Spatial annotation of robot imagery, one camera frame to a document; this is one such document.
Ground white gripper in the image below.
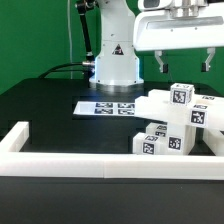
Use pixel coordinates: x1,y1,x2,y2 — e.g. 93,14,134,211
133,4,224,73

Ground black jointed camera mount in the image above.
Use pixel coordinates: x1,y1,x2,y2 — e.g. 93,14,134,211
75,0,98,62

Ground white U-shaped fence frame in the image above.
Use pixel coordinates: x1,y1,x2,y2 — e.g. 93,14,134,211
0,121,224,180

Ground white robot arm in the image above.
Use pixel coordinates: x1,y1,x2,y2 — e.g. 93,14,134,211
90,0,224,90

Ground white chair seat part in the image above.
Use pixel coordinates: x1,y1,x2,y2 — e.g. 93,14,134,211
167,123,196,155

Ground black cable bundle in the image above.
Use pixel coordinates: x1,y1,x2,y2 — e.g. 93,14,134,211
38,61,98,80

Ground white tag sheet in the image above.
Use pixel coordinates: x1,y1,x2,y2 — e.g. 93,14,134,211
74,101,135,116

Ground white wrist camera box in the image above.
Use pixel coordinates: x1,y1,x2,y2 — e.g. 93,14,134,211
138,0,174,11

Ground white chair back frame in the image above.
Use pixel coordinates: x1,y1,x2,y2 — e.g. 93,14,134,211
135,89,224,131

